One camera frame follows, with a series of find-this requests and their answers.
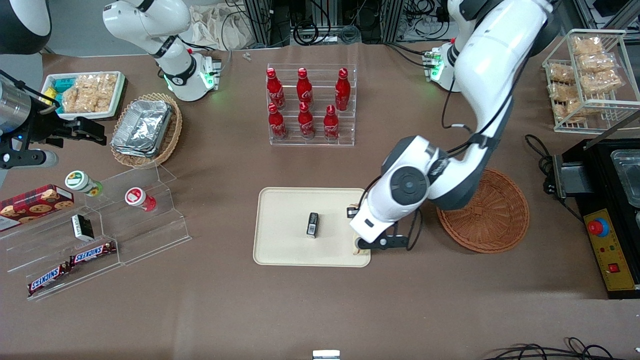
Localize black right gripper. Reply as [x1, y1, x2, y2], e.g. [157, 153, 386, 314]
[19, 110, 108, 149]

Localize white rectangular snack tray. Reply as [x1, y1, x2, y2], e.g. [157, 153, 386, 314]
[40, 71, 126, 121]

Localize beige plastic tray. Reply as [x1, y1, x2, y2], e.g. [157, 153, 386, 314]
[253, 187, 372, 268]

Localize light wicker basket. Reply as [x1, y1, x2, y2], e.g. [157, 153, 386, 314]
[110, 92, 183, 169]

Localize brown wicker basket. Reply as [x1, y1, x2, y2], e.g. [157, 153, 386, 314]
[435, 167, 530, 255]

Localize rice cracker bag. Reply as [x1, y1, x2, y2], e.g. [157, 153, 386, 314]
[61, 73, 119, 114]

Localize green lidded cup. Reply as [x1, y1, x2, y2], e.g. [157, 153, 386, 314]
[64, 170, 104, 197]

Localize stacked foil containers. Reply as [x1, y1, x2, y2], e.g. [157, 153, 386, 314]
[110, 99, 174, 159]

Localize teal and yellow packets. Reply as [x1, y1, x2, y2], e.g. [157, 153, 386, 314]
[43, 77, 67, 107]

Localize clear acrylic bottle rack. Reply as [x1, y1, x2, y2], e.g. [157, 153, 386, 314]
[266, 63, 358, 148]

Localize red lidded cup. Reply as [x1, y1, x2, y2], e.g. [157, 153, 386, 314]
[124, 187, 157, 212]

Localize red cola bottle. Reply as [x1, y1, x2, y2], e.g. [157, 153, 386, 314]
[334, 67, 352, 112]
[323, 104, 341, 142]
[297, 101, 316, 140]
[267, 102, 289, 141]
[266, 67, 286, 111]
[296, 67, 315, 109]

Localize red cookie box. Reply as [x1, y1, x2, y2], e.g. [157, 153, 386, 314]
[0, 184, 75, 232]

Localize small black white box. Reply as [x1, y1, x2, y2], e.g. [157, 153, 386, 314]
[71, 214, 95, 242]

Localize clear acrylic stepped shelf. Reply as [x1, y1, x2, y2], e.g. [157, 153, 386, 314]
[0, 164, 193, 302]

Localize snickers chocolate bar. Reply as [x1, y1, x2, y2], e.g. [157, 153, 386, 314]
[68, 241, 117, 267]
[27, 263, 71, 296]

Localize white cloth bag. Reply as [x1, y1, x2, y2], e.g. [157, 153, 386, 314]
[189, 4, 257, 52]

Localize bagged fried snack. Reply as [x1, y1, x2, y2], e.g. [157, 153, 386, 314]
[576, 52, 617, 74]
[548, 82, 577, 102]
[548, 63, 576, 84]
[572, 36, 605, 57]
[554, 99, 587, 124]
[580, 69, 624, 97]

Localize black countertop appliance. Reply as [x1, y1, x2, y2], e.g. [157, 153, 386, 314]
[552, 137, 640, 300]

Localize yellow emergency stop box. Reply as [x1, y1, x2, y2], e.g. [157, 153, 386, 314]
[583, 208, 639, 292]

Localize steel pan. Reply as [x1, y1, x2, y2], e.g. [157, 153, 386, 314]
[610, 149, 640, 209]

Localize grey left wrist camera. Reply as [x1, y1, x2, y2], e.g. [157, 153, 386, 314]
[355, 233, 410, 251]

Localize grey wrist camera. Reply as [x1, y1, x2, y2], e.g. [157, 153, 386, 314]
[0, 149, 59, 170]
[355, 233, 410, 251]

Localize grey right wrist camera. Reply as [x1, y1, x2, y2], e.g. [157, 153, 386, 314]
[0, 149, 59, 170]

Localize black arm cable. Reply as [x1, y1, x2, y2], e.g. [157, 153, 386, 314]
[364, 50, 532, 252]

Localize coiled grey cable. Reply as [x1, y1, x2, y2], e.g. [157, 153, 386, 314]
[339, 24, 363, 45]

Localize coiled black cable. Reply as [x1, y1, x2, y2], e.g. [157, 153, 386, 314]
[292, 19, 321, 47]

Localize black appliance power cable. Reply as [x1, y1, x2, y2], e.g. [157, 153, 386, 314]
[524, 133, 584, 222]

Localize black cable bundle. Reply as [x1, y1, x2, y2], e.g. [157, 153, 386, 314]
[481, 336, 640, 360]

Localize white wire rack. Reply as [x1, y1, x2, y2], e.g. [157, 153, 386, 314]
[542, 28, 640, 134]

